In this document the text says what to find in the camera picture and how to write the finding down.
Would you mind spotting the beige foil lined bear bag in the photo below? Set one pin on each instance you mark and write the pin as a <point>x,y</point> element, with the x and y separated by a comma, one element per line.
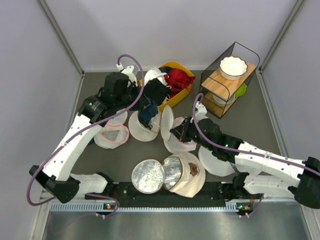
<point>180,173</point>

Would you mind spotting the black bra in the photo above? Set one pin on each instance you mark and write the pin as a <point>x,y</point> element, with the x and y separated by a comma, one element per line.
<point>156,91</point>

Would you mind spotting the white bra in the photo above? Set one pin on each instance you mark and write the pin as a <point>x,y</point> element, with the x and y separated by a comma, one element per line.
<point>155,73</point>

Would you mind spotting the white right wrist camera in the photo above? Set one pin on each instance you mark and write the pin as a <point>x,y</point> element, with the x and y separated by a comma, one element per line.
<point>200,112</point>

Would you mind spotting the beige mesh bag with glasses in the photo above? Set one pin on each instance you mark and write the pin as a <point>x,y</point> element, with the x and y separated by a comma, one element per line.
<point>139,132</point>

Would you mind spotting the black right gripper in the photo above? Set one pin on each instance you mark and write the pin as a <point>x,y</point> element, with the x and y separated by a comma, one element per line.
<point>180,130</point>

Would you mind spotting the black wire shelf rack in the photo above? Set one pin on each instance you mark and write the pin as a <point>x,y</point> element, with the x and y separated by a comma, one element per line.
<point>212,82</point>

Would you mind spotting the pink trimmed bag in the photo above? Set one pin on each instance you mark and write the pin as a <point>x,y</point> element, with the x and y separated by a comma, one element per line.
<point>114,133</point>
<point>172,144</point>

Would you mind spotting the pink trimmed bag left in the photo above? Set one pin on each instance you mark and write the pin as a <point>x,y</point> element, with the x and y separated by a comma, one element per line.
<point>114,133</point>

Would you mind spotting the red bra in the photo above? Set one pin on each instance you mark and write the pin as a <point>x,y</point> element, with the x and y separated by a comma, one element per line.
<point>179,80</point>

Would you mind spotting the dark blue bra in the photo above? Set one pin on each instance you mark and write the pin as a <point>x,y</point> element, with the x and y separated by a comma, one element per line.
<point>145,116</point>

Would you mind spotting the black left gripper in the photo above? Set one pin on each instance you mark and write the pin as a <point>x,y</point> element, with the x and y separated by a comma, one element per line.
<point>142,103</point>

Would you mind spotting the yellow plastic basket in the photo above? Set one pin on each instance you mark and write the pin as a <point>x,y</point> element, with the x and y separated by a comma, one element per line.
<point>173,100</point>

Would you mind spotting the grey trimmed white mesh bag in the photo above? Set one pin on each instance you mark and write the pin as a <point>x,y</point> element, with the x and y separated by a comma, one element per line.
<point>213,165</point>

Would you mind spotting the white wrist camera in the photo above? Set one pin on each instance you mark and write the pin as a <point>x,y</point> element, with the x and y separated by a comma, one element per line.
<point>200,112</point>
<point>131,71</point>

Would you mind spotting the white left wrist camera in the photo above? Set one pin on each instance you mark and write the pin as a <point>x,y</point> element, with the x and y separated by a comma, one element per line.
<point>131,71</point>

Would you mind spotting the pink trimmed bag centre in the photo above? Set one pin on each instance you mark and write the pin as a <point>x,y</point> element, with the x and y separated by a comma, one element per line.
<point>172,144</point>

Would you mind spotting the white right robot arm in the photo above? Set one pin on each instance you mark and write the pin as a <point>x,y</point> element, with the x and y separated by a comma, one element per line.
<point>293,178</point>

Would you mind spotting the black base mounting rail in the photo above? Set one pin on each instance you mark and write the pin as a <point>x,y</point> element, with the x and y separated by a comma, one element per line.
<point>212,194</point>

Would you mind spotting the white scalloped bowl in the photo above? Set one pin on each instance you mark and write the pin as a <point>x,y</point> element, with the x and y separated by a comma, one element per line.
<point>232,68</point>

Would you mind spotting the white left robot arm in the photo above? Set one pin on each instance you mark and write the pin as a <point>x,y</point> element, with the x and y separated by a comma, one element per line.
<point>54,174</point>

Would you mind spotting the green plastic bowl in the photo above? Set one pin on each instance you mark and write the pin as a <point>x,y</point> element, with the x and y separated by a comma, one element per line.
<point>241,90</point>

